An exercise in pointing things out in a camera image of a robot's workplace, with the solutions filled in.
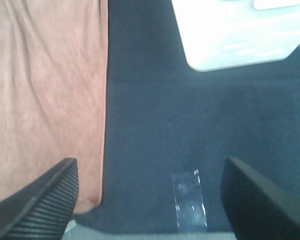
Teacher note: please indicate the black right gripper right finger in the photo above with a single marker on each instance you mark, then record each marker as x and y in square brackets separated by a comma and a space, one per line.
[256, 208]

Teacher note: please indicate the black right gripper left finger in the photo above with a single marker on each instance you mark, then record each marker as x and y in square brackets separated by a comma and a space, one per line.
[42, 209]

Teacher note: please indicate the brown towel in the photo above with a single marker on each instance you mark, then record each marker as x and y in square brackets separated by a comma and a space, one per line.
[53, 77]

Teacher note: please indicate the clear tape strip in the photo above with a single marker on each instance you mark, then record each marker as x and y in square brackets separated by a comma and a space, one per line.
[189, 204]

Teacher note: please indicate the black table cloth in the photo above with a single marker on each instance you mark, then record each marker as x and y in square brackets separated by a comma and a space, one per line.
[164, 118]

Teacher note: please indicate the white plastic storage bin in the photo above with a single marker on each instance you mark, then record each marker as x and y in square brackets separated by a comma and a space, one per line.
[221, 34]

